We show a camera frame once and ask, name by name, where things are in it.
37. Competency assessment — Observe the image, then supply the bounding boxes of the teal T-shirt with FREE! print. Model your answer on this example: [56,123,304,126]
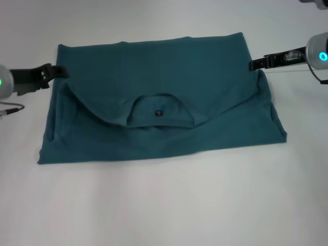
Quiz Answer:
[37,32,288,165]

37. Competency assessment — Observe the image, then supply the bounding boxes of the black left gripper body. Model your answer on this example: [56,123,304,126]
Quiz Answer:
[9,63,52,97]

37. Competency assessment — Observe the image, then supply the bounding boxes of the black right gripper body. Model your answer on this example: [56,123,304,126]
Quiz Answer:
[263,45,308,69]

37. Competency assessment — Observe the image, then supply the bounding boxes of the right gripper cable with plug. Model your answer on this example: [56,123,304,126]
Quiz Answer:
[306,60,328,85]

